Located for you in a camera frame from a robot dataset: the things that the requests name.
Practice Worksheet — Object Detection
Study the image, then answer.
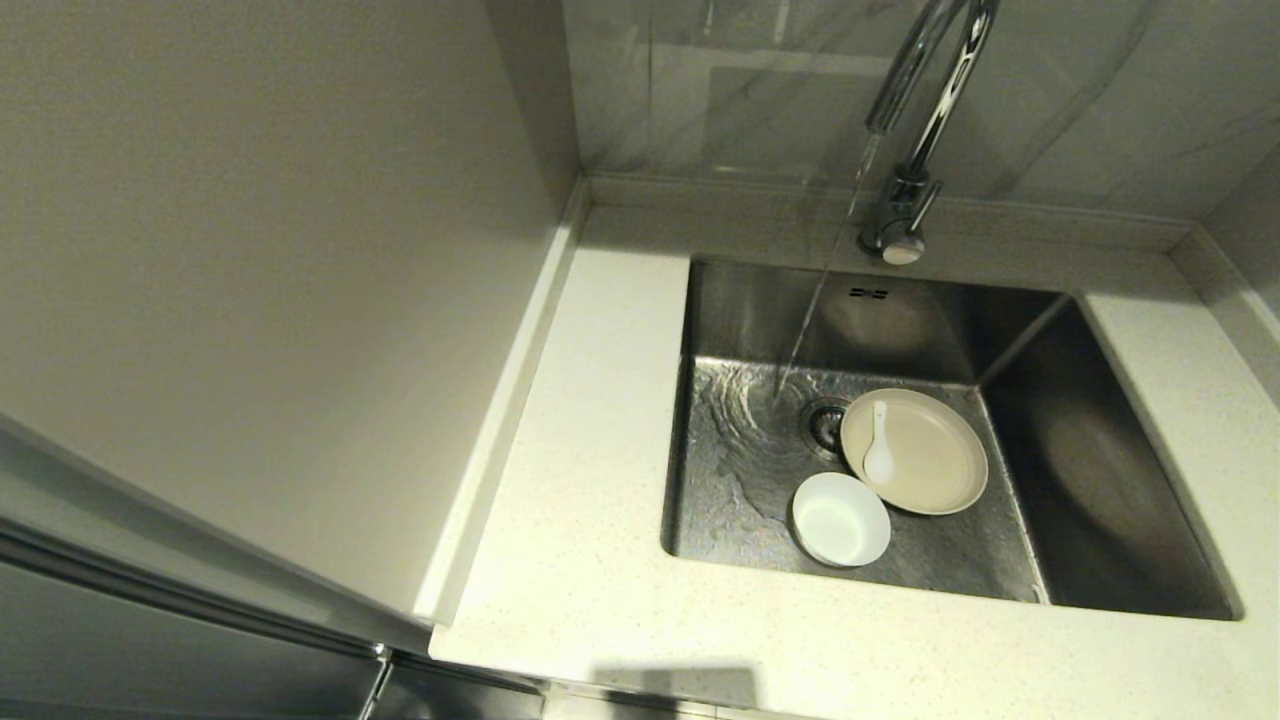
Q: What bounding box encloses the white round bowl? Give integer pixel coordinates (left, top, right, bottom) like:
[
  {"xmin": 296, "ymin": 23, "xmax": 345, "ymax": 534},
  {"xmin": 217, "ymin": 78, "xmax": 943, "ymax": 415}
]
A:
[{"xmin": 791, "ymin": 471, "xmax": 893, "ymax": 569}]

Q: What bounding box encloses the white ceramic spoon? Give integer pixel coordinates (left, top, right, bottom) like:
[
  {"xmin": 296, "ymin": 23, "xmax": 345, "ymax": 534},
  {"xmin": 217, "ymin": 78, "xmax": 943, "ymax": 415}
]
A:
[{"xmin": 863, "ymin": 400, "xmax": 897, "ymax": 487}]

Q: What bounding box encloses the cream round plate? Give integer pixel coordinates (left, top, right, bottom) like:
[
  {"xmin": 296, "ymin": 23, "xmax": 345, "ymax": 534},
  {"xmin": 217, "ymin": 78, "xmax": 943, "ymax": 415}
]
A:
[{"xmin": 839, "ymin": 387, "xmax": 990, "ymax": 517}]

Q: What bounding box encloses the stainless steel sink basin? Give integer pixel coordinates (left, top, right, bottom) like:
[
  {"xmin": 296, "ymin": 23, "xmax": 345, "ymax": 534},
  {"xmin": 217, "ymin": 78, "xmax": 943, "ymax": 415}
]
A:
[{"xmin": 660, "ymin": 252, "xmax": 1243, "ymax": 623}]

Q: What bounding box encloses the round metal drain strainer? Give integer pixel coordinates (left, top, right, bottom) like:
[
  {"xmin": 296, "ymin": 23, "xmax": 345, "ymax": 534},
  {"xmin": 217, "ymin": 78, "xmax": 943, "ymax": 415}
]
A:
[{"xmin": 803, "ymin": 397, "xmax": 853, "ymax": 461}]

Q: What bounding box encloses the chrome gooseneck faucet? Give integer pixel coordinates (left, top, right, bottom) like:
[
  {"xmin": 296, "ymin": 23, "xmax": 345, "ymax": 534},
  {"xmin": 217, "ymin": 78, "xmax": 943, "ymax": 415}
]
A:
[{"xmin": 858, "ymin": 0, "xmax": 1004, "ymax": 266}]

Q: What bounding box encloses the grey metal cabinet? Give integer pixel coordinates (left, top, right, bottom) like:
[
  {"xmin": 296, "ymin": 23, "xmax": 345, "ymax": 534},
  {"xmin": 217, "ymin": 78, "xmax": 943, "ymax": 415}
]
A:
[{"xmin": 0, "ymin": 412, "xmax": 548, "ymax": 720}]

